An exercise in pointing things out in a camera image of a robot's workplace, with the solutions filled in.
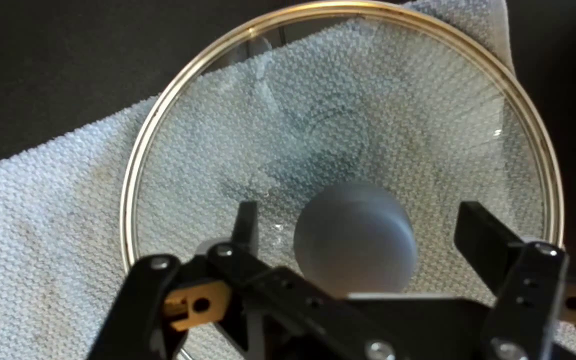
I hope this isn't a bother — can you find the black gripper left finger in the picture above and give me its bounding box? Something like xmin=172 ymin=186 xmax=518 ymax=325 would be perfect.
xmin=87 ymin=200 xmax=276 ymax=360

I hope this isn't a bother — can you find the light blue towel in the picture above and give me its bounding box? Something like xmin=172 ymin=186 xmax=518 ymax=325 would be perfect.
xmin=0 ymin=0 xmax=576 ymax=360

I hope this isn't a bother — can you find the round black table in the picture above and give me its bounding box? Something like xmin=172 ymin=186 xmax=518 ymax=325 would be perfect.
xmin=0 ymin=0 xmax=576 ymax=281

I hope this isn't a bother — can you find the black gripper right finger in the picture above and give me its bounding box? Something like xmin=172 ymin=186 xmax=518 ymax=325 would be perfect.
xmin=454 ymin=200 xmax=571 ymax=360

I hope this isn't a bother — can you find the glass lid with grey knob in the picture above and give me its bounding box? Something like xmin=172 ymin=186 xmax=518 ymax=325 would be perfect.
xmin=119 ymin=0 xmax=566 ymax=301

